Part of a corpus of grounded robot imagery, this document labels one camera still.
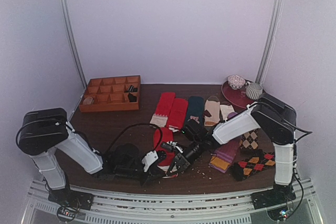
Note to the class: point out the left aluminium frame post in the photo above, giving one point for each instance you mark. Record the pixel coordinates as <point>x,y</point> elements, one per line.
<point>72,42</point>

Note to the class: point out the metal base rail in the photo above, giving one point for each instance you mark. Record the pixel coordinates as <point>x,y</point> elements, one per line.
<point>114,207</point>

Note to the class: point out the red sock with white cuff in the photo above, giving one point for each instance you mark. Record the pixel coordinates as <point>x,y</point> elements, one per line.
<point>167,137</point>

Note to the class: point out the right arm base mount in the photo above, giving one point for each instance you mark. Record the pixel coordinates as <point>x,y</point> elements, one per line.
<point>275,201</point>

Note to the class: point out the dark red round plate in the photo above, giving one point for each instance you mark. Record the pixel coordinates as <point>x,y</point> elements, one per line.
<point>237,98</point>

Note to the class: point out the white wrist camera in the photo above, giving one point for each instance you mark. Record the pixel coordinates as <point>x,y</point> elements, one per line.
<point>149,159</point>
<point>172,146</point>

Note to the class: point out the dark teal reindeer sock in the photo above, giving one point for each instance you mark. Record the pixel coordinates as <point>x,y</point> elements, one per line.
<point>195,110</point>

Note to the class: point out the aluminium frame post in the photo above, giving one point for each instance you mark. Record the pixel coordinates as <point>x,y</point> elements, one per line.
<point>270,42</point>
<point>72,42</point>

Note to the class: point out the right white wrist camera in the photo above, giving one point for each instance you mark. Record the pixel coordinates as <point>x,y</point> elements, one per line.
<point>172,146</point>

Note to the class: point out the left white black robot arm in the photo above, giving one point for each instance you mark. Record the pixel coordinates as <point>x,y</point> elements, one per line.
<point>45,131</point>

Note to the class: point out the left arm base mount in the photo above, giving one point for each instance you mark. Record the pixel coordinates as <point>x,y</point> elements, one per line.
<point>70,203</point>

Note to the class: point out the black orange argyle sock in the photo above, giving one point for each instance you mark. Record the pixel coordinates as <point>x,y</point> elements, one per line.
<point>255,164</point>

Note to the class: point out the right aluminium frame post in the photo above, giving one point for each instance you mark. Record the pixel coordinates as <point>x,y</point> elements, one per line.
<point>270,42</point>

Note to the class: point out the tan argyle sock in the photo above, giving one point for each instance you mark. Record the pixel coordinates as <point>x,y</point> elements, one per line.
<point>249,142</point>

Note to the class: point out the cream sock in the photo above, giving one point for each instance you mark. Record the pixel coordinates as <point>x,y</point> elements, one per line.
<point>227,111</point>

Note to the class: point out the striped grey cup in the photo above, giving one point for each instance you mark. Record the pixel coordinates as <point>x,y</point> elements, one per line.
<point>254,90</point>

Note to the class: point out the orange wooden compartment tray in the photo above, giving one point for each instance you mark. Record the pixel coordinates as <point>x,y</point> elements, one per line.
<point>108,94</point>

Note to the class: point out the black binder clips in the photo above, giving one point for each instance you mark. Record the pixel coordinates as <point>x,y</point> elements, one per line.
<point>130,93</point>

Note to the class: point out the red sock white trim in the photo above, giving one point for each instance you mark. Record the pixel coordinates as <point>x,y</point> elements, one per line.
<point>177,115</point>

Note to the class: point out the red sock beige cuff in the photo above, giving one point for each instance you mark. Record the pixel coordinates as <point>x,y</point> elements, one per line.
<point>163,109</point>

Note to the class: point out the beige striped sock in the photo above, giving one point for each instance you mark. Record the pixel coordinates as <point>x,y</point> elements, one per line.
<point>212,111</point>

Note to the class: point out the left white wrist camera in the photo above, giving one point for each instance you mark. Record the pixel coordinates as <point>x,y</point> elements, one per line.
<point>149,159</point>

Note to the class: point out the patterned pink bowl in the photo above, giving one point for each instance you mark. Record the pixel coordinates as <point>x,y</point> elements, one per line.
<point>236,82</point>

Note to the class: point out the purple striped sock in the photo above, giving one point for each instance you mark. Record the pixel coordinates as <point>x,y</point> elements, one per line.
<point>223,156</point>

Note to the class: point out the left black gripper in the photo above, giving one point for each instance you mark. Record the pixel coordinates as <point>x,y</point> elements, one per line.
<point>154,172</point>

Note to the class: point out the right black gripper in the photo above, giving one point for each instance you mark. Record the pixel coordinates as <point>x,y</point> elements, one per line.
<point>180,160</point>

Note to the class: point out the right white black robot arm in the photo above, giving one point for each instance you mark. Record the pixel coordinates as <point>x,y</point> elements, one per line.
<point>274,117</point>

